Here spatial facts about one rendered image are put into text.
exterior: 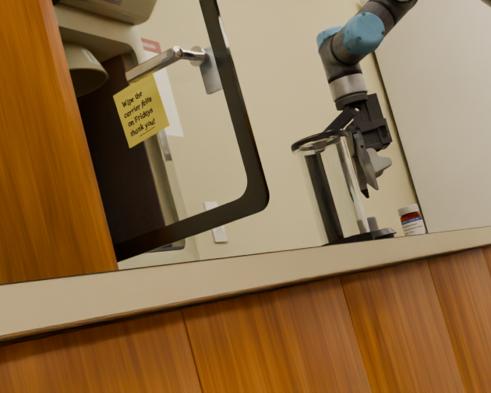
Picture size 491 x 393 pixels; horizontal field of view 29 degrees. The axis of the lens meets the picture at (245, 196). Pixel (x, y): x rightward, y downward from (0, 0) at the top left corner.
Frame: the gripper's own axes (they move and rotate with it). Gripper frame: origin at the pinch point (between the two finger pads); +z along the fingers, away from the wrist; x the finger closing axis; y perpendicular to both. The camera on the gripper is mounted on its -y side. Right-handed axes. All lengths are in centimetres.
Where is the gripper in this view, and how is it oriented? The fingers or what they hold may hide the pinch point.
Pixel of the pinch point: (368, 192)
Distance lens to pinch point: 198.2
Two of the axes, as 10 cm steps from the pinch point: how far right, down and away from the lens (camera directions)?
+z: 2.6, 9.6, -1.3
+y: 9.6, -2.6, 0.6
